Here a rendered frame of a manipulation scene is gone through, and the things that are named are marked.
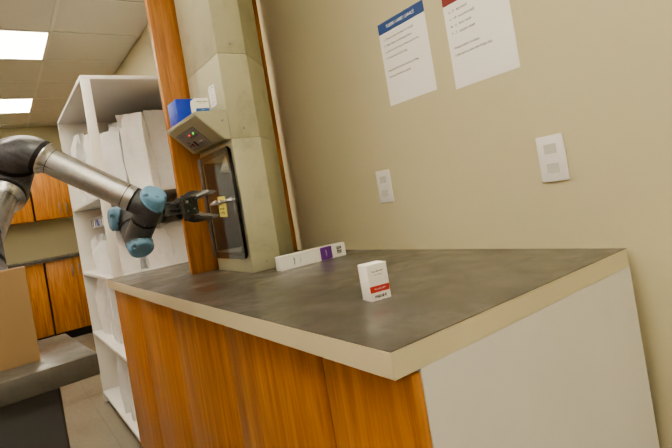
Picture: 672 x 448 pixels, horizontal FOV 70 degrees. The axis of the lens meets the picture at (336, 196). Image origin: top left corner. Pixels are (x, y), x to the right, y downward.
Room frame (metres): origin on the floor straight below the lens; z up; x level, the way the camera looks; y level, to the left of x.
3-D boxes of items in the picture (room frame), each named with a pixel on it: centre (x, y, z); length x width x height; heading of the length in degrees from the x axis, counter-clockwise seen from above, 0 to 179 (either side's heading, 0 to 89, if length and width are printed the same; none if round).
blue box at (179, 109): (1.82, 0.51, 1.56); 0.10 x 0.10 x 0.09; 36
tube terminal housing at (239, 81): (1.87, 0.31, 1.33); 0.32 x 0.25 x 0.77; 36
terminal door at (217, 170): (1.79, 0.42, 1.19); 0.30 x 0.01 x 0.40; 34
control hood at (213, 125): (1.76, 0.46, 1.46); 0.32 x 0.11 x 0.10; 36
